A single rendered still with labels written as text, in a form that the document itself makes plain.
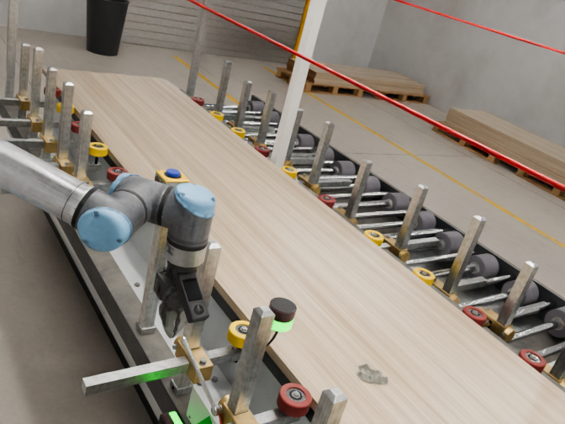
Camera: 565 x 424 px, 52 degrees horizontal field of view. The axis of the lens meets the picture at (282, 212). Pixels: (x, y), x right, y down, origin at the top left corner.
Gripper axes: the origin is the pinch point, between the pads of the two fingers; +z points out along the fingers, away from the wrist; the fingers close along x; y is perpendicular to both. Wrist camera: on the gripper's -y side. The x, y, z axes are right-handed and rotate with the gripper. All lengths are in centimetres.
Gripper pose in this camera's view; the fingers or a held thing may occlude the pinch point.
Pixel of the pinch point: (173, 335)
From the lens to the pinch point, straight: 141.0
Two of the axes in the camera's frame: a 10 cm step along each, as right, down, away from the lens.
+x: -8.1, 0.5, -5.8
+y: -5.4, -4.7, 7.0
